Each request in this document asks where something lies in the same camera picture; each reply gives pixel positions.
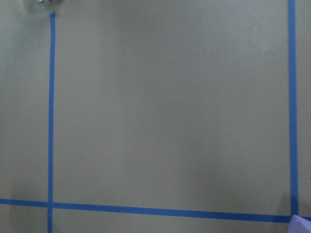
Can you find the purple foam block right side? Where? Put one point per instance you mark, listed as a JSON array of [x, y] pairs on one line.
[[299, 225]]

